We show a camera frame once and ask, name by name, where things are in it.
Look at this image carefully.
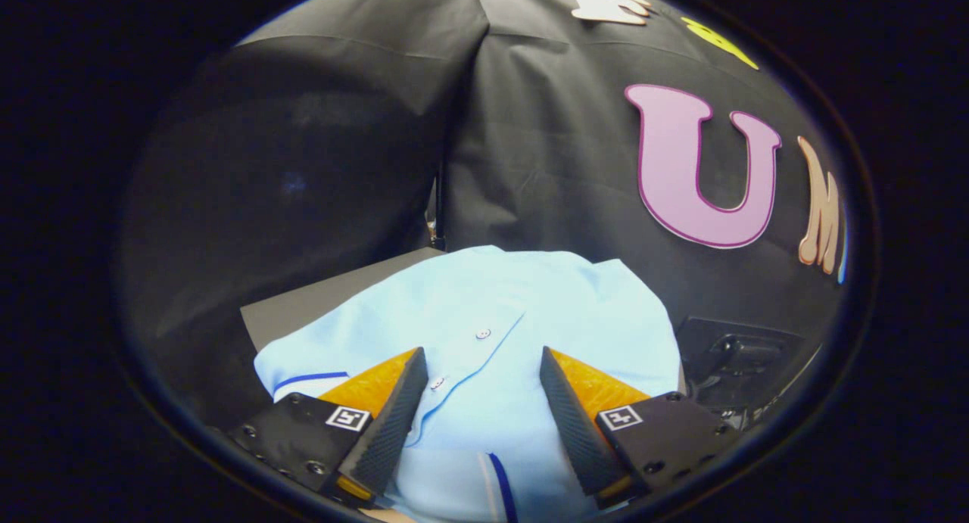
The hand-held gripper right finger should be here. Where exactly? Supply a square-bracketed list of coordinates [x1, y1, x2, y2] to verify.
[539, 347, 739, 509]

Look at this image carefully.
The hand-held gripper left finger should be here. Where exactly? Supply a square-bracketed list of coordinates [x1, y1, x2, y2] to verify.
[227, 347, 429, 509]

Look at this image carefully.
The light blue shirt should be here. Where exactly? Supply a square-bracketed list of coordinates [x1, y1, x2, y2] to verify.
[254, 244, 682, 523]

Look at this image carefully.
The beige cabinet with dark sides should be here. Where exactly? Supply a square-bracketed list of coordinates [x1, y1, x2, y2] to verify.
[240, 247, 447, 353]

